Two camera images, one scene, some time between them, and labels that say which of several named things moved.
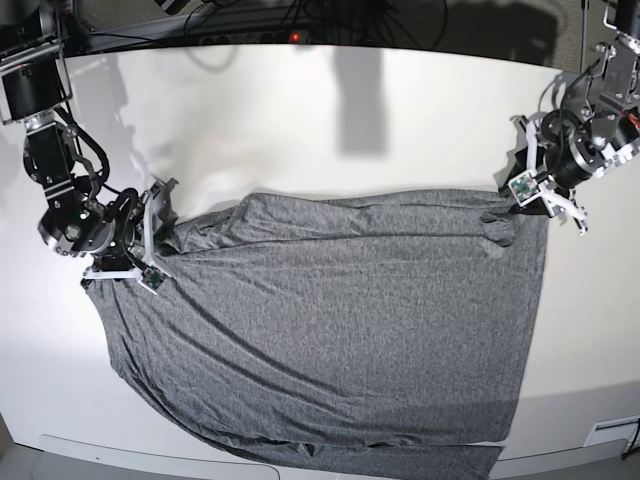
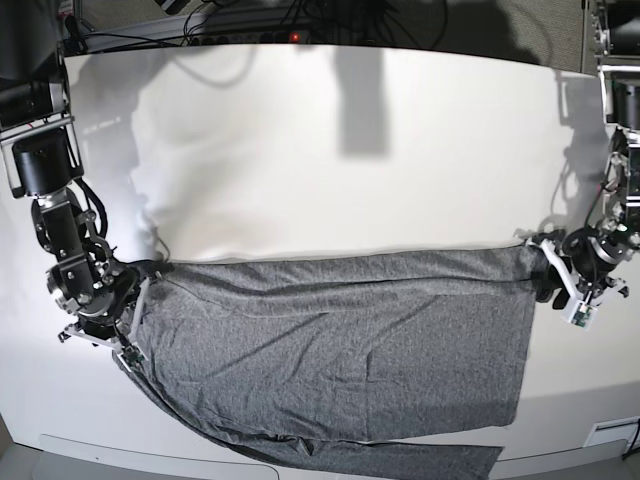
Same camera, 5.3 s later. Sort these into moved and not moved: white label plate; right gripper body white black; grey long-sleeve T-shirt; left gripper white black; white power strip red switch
Moved: grey long-sleeve T-shirt; right gripper body white black; left gripper white black
Not moved: white label plate; white power strip red switch
